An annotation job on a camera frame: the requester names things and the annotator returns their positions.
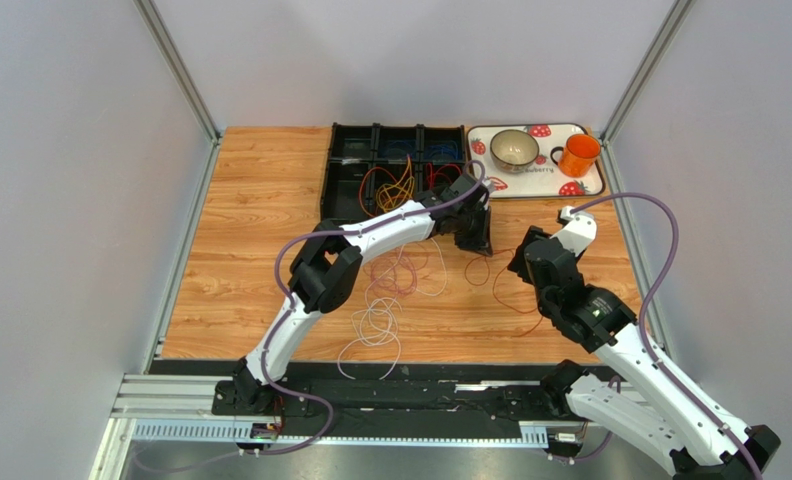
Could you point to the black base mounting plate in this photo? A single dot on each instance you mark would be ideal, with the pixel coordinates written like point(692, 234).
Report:
point(369, 399)

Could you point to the orange mug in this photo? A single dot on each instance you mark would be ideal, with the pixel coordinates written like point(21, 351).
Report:
point(576, 157)

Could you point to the black compartment organizer tray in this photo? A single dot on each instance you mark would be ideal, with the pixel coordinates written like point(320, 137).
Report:
point(373, 169)

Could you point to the strawberry print serving tray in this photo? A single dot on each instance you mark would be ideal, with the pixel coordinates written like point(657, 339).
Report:
point(542, 179)

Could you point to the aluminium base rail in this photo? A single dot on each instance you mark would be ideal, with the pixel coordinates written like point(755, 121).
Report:
point(170, 407)

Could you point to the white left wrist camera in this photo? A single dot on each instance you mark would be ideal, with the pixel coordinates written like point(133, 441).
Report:
point(480, 197)

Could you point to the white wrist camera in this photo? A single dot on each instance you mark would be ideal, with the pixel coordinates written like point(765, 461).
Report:
point(578, 230)
point(480, 197)

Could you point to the right aluminium corner post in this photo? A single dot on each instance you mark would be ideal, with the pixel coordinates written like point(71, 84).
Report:
point(658, 47)

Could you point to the beige ceramic bowl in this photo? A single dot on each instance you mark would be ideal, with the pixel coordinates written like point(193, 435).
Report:
point(513, 151)

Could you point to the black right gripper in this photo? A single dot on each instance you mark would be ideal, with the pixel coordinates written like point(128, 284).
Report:
point(529, 259)

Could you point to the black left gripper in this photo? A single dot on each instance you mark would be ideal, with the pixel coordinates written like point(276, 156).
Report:
point(480, 243)

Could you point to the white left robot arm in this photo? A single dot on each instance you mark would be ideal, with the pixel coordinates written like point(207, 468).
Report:
point(324, 271)

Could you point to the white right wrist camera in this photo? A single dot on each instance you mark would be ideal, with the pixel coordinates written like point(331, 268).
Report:
point(578, 230)

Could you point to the aluminium corner frame post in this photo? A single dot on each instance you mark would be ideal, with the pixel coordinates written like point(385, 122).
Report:
point(163, 38)

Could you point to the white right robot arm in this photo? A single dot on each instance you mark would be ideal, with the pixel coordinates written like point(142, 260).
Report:
point(681, 428)

